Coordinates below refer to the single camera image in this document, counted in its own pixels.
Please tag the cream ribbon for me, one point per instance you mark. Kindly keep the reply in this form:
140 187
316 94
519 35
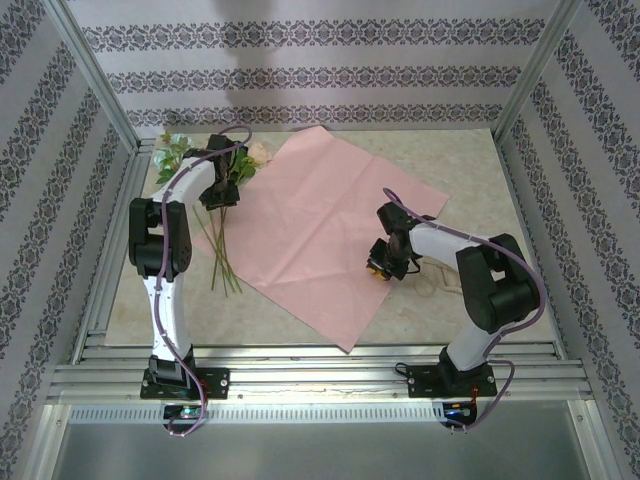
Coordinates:
440 277

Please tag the artificial flower bunch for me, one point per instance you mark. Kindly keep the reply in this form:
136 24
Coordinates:
261 153

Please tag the pink and purple wrapping paper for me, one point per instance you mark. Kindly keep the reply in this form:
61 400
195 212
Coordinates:
320 215

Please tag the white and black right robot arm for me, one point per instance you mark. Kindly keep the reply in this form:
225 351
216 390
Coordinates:
470 345

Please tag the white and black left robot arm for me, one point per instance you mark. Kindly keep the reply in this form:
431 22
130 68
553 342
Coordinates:
172 310

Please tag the controller board with LED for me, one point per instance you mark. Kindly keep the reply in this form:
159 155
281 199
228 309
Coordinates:
457 412
185 412

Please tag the grey metal panel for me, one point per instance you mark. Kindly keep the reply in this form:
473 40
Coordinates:
320 450

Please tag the aluminium side rail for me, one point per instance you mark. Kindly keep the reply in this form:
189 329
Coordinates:
520 200
117 225

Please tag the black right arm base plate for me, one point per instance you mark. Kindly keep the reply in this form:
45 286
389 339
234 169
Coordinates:
422 382

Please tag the aluminium frame cross rail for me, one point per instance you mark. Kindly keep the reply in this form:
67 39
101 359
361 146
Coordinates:
320 372

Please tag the aluminium frame post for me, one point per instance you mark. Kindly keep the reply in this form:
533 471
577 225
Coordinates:
96 75
536 75

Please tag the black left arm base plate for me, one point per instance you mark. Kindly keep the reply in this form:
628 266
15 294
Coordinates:
217 382

